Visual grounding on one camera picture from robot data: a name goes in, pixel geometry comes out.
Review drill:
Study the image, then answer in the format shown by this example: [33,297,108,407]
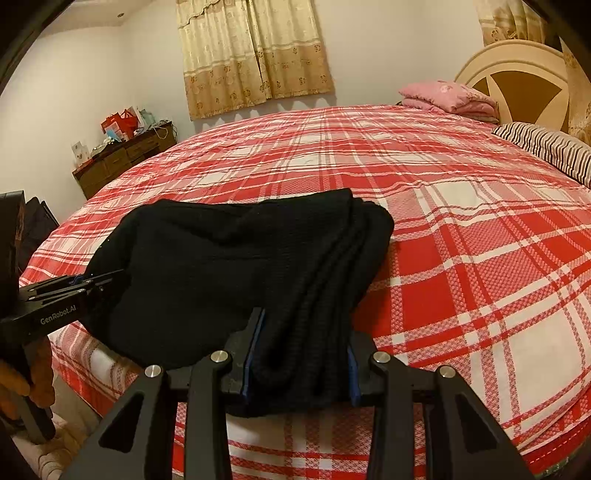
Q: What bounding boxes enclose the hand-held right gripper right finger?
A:
[346,330,536,480]

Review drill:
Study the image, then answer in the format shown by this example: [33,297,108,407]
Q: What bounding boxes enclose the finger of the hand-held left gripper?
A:
[28,269,126,309]
[18,274,95,296]

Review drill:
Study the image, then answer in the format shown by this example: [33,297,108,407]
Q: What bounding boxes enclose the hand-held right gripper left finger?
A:
[59,307,267,480]

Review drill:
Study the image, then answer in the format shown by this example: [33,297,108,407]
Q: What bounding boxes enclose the black pants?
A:
[84,188,394,418]

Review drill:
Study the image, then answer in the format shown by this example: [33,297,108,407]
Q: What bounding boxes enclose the person's left hand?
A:
[0,339,54,418]

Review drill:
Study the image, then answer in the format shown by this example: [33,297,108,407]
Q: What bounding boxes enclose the black folding chair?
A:
[18,196,58,264]

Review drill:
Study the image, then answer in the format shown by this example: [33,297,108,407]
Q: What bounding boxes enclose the brown wooden dresser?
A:
[71,121,178,200]

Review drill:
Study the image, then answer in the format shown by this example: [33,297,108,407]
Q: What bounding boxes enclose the red gift bags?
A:
[100,109,139,141]

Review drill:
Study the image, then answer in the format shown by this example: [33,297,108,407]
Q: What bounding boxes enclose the bed with red plaid sheet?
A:
[18,105,591,480]

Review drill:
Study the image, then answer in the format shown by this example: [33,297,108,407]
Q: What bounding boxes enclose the beige patterned window curtain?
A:
[175,0,334,121]

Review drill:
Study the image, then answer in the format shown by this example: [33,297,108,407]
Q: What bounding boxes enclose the folded pink blanket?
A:
[398,80,500,124]

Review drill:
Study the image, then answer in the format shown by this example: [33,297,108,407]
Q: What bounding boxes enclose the striped pillow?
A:
[491,122,591,190]

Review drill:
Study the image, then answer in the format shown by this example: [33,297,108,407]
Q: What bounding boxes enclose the cream round headboard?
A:
[455,39,573,137]

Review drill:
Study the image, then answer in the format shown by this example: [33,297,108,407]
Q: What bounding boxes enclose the beige patterned long curtain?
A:
[475,0,591,148]

